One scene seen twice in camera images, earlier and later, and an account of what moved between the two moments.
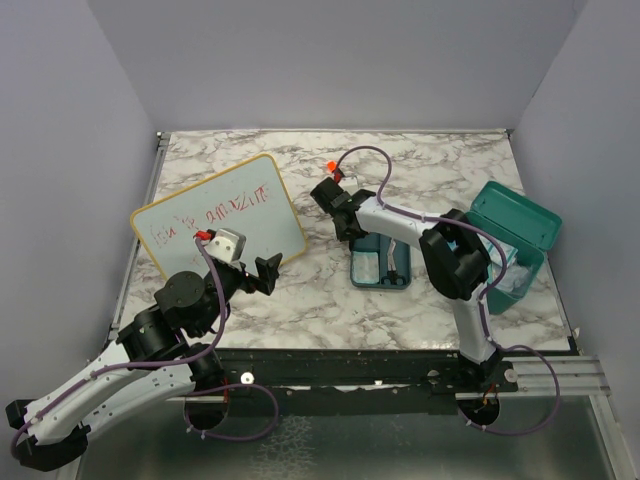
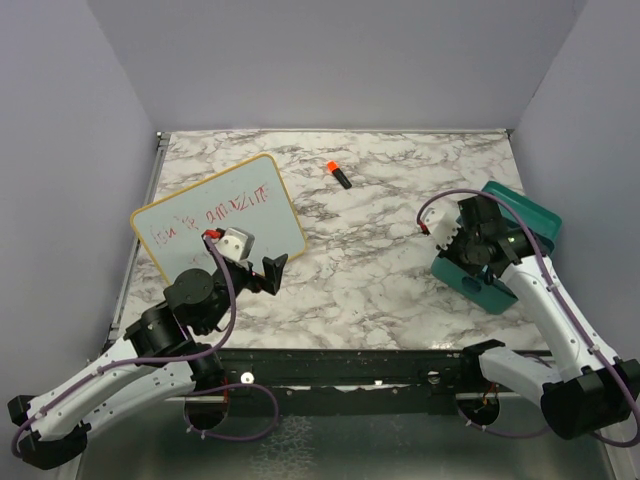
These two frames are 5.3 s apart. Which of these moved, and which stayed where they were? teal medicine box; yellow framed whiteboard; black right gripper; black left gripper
Moved: black right gripper
Stayed: teal medicine box; yellow framed whiteboard; black left gripper
